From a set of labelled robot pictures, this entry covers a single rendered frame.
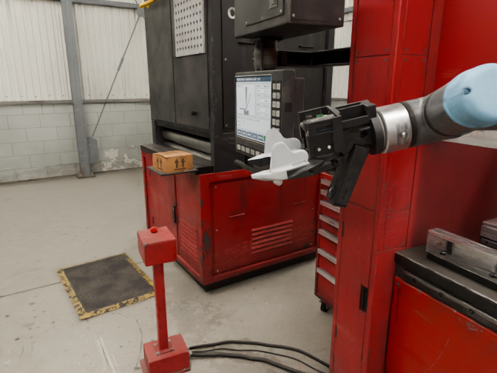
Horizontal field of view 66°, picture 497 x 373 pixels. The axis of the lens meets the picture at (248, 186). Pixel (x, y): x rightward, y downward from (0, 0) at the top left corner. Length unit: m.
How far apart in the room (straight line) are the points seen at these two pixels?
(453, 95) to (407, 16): 1.01
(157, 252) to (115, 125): 5.52
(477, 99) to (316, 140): 0.21
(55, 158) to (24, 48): 1.76
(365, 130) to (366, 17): 1.05
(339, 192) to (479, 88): 0.25
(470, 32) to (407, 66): 0.22
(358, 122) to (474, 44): 1.01
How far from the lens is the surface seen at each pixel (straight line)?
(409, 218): 1.72
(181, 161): 2.55
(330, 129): 0.59
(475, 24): 1.60
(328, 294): 2.69
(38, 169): 7.25
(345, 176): 0.64
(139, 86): 7.43
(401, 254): 1.70
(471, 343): 1.62
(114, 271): 3.49
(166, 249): 1.97
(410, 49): 1.57
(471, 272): 1.60
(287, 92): 1.39
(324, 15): 1.51
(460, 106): 0.55
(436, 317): 1.67
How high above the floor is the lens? 1.55
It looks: 15 degrees down
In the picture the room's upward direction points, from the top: straight up
